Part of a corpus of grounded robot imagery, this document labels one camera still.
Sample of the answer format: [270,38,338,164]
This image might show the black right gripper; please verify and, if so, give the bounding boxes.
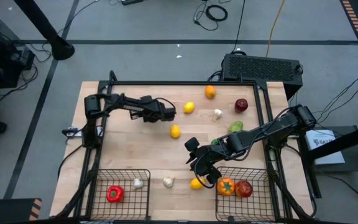
[185,148,222,186]

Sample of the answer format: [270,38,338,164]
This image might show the orange persimmon with green calyx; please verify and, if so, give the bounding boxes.
[216,177,236,197]

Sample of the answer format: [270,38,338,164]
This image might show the yellow lemon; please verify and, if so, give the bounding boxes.
[183,101,196,114]
[190,177,205,190]
[170,124,181,139]

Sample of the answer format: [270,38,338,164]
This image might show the red apple with yellow patches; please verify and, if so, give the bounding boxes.
[235,180,254,198]

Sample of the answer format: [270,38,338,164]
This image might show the white garlic bulb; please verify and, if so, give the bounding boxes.
[211,108,224,123]
[132,177,145,190]
[162,176,176,189]

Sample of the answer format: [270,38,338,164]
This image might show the light green bell pepper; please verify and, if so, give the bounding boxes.
[227,120,244,134]

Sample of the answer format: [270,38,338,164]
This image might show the orange citrus fruit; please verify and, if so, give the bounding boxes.
[204,85,217,100]

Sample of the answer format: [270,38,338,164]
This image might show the dark red apple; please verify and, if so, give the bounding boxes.
[234,98,249,114]

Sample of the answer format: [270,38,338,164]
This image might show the red bell pepper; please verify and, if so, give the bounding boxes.
[106,185,125,203]

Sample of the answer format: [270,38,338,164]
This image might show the white power strip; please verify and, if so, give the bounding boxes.
[61,125,104,139]

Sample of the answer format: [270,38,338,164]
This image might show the black pole stand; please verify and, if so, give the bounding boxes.
[12,0,76,62]

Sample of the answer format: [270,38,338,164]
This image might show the white printed booklet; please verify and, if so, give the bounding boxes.
[305,129,346,166]

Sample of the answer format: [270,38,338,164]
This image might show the black mesh computer case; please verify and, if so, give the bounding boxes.
[221,53,304,101]

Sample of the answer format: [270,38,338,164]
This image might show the black stand beam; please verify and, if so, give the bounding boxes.
[308,120,358,200]

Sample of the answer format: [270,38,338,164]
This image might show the dark grey side table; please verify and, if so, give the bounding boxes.
[293,124,358,174]

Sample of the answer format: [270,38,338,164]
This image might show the black platform hazard stripes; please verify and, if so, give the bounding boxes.
[0,197,43,224]

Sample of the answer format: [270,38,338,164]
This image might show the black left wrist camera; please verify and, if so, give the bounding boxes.
[162,107,177,123]

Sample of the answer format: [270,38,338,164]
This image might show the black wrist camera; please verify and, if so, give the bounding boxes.
[184,137,201,154]
[162,107,177,123]

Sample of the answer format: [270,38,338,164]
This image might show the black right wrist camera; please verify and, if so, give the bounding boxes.
[184,137,201,154]

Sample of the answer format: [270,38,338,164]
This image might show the black wire basket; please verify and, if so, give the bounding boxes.
[89,169,152,222]
[214,166,277,223]

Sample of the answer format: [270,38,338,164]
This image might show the black metal table frame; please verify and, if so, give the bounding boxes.
[52,70,318,224]

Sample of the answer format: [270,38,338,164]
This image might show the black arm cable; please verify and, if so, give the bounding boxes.
[57,143,88,182]

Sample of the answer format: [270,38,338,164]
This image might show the black coiled cable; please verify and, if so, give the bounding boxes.
[193,0,229,32]

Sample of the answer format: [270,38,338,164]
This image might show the black floor cables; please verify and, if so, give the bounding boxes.
[0,43,53,104]
[311,70,358,124]

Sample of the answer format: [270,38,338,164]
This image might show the black hanging cable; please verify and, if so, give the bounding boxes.
[230,0,247,54]

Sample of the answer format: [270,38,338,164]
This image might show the black floor cable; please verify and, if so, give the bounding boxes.
[326,174,358,210]

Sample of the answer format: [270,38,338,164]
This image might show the yellow hanging cable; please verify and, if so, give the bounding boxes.
[264,0,287,58]

